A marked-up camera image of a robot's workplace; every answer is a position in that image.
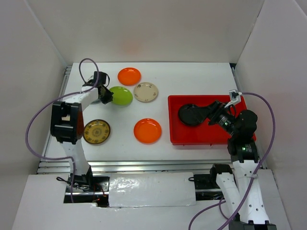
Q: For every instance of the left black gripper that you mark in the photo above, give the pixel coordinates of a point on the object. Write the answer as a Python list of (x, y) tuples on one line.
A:
[(109, 98)]

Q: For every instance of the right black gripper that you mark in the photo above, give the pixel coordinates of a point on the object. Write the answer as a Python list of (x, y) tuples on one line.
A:
[(217, 108)]

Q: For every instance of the black plate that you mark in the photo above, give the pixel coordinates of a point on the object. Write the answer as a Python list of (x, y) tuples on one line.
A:
[(189, 115)]

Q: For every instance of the green plate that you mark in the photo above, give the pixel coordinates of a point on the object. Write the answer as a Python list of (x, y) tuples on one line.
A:
[(121, 95)]

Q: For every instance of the orange plate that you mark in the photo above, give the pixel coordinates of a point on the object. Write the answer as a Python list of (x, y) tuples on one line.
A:
[(147, 131), (129, 76)]

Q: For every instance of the yellow patterned plate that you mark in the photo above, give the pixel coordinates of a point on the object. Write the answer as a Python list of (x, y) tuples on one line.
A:
[(96, 132)]

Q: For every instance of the beige floral plate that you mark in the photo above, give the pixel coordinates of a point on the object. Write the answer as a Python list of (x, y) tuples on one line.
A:
[(145, 92)]

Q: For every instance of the blue patterned plate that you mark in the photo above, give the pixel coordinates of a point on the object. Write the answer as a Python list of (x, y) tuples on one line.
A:
[(96, 101)]

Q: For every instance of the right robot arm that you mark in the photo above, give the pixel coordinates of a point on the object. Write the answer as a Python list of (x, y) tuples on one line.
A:
[(240, 186)]

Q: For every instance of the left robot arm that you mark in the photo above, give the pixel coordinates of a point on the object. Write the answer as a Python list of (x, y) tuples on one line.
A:
[(67, 126)]

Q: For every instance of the red plastic bin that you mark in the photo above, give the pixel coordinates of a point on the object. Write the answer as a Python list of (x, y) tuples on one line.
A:
[(202, 134)]

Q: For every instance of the white foil sheet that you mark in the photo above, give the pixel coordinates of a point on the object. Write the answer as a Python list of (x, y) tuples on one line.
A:
[(165, 189)]

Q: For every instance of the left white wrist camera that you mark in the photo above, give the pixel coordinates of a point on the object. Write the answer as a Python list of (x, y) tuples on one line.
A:
[(91, 81)]

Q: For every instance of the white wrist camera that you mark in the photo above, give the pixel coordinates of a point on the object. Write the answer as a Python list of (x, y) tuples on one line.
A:
[(235, 98), (91, 81)]

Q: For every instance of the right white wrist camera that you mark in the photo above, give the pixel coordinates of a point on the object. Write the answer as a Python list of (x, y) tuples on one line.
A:
[(235, 98)]

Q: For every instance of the aluminium frame rail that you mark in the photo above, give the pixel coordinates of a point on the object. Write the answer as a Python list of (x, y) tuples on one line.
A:
[(122, 151)]

